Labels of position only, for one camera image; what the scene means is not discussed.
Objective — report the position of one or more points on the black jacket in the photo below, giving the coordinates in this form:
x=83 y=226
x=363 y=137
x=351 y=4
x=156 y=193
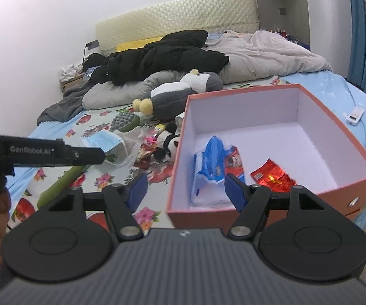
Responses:
x=170 y=54

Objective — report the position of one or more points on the orange cardboard box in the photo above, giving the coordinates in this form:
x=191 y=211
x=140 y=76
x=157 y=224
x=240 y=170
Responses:
x=265 y=111

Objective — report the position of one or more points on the red foil snack packet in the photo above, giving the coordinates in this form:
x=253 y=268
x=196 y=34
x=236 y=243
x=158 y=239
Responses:
x=270 y=174
x=144 y=155

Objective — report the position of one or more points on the blue tissue packet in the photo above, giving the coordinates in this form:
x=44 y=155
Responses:
x=208 y=162

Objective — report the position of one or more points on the blue face mask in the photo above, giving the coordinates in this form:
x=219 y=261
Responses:
x=106 y=141

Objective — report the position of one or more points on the brown cardboard carton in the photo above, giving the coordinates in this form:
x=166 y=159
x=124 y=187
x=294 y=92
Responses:
x=70 y=85

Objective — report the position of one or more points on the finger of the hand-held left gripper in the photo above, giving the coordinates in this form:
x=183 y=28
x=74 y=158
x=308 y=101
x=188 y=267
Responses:
x=89 y=155

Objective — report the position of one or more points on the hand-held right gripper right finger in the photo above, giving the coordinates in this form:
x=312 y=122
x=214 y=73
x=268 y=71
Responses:
x=234 y=192

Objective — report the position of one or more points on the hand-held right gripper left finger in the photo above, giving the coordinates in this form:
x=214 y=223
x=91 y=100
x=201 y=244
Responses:
x=137 y=192

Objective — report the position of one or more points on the light blue bedsheet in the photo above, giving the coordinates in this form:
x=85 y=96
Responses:
x=329 y=95

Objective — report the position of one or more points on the white crumpled clothes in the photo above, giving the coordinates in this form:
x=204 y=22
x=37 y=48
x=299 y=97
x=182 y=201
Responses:
x=70 y=70

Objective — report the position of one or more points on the beige quilt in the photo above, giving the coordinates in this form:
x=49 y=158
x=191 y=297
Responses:
x=265 y=54

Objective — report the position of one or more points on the white remote control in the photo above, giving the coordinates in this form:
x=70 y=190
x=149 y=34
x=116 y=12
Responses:
x=354 y=115

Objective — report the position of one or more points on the grey penguin plush toy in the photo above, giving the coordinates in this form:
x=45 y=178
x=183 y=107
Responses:
x=170 y=98

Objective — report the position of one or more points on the black wall socket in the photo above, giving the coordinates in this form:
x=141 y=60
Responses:
x=283 y=11

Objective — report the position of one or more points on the floral printed mat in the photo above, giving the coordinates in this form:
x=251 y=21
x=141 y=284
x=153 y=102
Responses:
x=84 y=127

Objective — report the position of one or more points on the pink toy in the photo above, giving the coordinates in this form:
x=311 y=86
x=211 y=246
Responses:
x=153 y=139

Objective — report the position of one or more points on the panda plush toy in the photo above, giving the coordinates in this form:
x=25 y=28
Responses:
x=170 y=144

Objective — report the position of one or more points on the yellow pillow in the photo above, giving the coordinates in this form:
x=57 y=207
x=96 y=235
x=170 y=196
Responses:
x=132 y=45

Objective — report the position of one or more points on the green massage hammer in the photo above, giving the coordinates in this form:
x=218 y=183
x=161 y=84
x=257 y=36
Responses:
x=124 y=121

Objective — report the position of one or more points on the dark grey blanket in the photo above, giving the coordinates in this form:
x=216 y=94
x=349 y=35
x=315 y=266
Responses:
x=65 y=104

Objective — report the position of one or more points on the cream padded headboard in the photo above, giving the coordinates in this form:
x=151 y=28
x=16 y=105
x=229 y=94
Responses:
x=176 y=16

